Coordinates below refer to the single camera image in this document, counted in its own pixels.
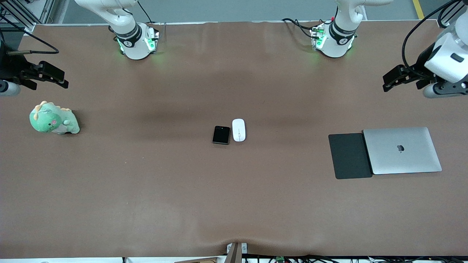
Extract white computer mouse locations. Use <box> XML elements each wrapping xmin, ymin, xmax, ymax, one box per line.
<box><xmin>232</xmin><ymin>119</ymin><xmax>246</xmax><ymax>142</ymax></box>

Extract black phone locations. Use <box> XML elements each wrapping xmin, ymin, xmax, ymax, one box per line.
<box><xmin>212</xmin><ymin>126</ymin><xmax>231</xmax><ymax>145</ymax></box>

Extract black mouse pad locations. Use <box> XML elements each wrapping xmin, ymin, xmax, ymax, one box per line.
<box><xmin>328</xmin><ymin>133</ymin><xmax>373</xmax><ymax>180</ymax></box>

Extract green dinosaur plush toy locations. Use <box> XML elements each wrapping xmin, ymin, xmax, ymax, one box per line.
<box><xmin>29</xmin><ymin>101</ymin><xmax>80</xmax><ymax>135</ymax></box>

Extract silver closed laptop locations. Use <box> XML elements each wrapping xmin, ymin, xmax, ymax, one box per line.
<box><xmin>363</xmin><ymin>127</ymin><xmax>442</xmax><ymax>175</ymax></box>

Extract left base connector block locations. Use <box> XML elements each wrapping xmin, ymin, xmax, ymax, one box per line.
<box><xmin>310</xmin><ymin>25</ymin><xmax>327</xmax><ymax>51</ymax></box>

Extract base connector block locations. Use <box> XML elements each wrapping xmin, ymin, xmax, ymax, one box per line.
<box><xmin>310</xmin><ymin>25</ymin><xmax>327</xmax><ymax>51</ymax></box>
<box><xmin>146</xmin><ymin>23</ymin><xmax>160</xmax><ymax>54</ymax></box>

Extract right base connector block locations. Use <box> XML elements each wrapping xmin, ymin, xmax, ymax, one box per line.
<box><xmin>146</xmin><ymin>23</ymin><xmax>160</xmax><ymax>54</ymax></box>

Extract brown table cover mat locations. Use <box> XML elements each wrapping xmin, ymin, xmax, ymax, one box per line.
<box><xmin>0</xmin><ymin>20</ymin><xmax>468</xmax><ymax>258</ymax></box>

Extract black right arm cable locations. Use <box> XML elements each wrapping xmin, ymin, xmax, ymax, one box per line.
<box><xmin>0</xmin><ymin>11</ymin><xmax>60</xmax><ymax>56</ymax></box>

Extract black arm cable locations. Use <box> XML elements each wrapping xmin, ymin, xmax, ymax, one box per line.
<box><xmin>0</xmin><ymin>11</ymin><xmax>60</xmax><ymax>56</ymax></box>
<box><xmin>401</xmin><ymin>0</ymin><xmax>465</xmax><ymax>72</ymax></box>

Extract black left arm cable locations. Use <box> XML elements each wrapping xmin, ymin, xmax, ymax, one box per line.
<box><xmin>401</xmin><ymin>0</ymin><xmax>465</xmax><ymax>72</ymax></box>

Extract black cable loop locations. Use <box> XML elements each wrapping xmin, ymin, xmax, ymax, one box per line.
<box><xmin>437</xmin><ymin>0</ymin><xmax>468</xmax><ymax>29</ymax></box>

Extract aluminium frame rack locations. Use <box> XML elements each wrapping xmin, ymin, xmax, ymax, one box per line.
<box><xmin>0</xmin><ymin>0</ymin><xmax>56</xmax><ymax>27</ymax></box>

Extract black right base cable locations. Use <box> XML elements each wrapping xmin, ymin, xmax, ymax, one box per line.
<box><xmin>137</xmin><ymin>0</ymin><xmax>153</xmax><ymax>24</ymax></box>

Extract black left base cables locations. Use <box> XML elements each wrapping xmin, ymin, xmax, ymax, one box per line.
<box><xmin>282</xmin><ymin>18</ymin><xmax>322</xmax><ymax>41</ymax></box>

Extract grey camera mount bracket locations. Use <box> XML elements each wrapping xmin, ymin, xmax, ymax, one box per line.
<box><xmin>226</xmin><ymin>242</ymin><xmax>248</xmax><ymax>263</ymax></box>

